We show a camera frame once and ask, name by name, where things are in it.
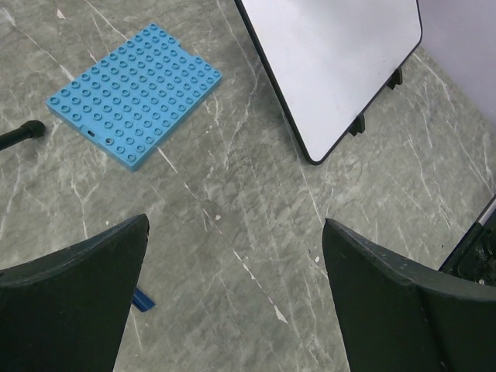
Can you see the white whiteboard black frame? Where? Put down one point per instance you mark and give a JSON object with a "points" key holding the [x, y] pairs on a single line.
{"points": [[328, 60]]}

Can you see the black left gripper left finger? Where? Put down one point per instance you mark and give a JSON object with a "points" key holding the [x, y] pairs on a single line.
{"points": [[67, 311]]}

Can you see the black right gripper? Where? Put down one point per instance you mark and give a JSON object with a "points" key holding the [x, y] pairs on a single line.
{"points": [[473, 258]]}

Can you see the blue studded building plate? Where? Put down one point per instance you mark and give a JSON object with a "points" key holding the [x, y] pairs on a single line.
{"points": [[129, 102]]}

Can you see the blue marker cap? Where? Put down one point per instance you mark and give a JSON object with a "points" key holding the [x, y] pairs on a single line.
{"points": [[141, 301]]}

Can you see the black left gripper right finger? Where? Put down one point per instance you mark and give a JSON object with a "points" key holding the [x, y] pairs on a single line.
{"points": [[398, 315]]}

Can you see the black tripod stand legs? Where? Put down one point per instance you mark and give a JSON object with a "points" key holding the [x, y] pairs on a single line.
{"points": [[31, 129]]}

